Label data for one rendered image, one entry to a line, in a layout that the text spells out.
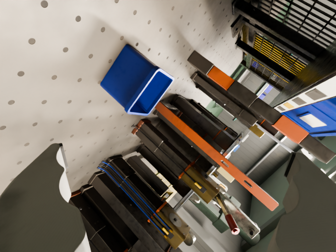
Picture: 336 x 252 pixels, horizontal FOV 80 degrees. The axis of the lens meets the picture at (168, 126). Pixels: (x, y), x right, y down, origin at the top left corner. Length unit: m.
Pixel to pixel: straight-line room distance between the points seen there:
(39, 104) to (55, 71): 0.07
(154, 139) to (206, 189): 0.24
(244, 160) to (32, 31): 9.00
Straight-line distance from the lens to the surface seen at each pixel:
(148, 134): 0.71
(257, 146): 8.99
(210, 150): 0.68
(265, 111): 0.66
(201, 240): 4.96
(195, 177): 0.67
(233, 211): 0.73
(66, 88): 0.41
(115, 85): 0.43
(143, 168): 0.92
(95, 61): 0.41
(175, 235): 0.72
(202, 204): 4.80
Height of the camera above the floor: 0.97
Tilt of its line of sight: 15 degrees down
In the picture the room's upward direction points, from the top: 132 degrees clockwise
